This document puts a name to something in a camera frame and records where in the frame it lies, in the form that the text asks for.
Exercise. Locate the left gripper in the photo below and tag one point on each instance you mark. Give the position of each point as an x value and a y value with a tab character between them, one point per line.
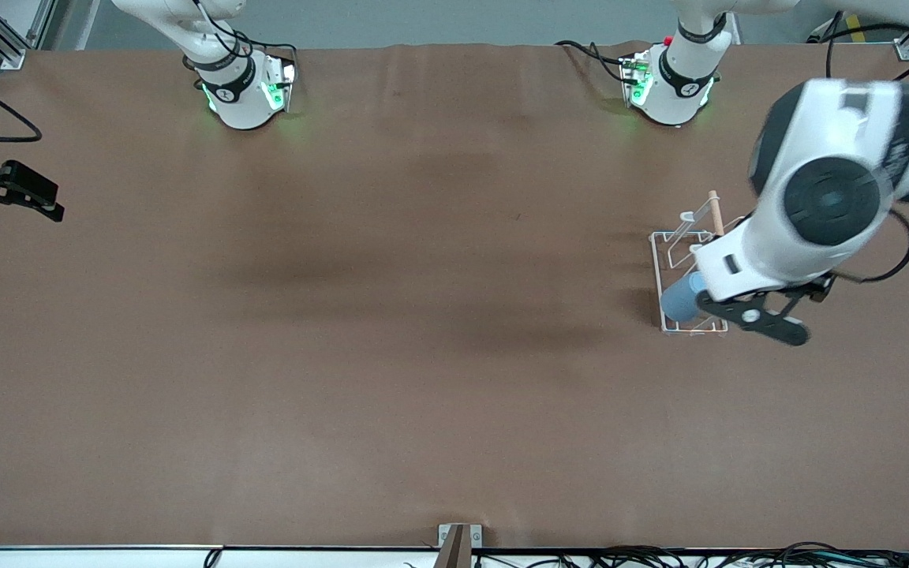
820	289

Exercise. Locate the blue plastic cup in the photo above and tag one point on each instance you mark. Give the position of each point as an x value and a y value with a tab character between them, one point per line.
679	300

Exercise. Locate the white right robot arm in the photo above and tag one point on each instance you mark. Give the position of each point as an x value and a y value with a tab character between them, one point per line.
241	102

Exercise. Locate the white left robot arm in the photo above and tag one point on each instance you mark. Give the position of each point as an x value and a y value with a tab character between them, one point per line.
825	197

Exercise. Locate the table cover sheet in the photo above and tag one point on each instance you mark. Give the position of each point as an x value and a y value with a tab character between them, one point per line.
423	355

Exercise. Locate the aluminium frame post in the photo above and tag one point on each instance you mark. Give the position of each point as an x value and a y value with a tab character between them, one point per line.
13	43

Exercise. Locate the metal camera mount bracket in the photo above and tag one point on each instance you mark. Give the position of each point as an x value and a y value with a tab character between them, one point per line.
460	544

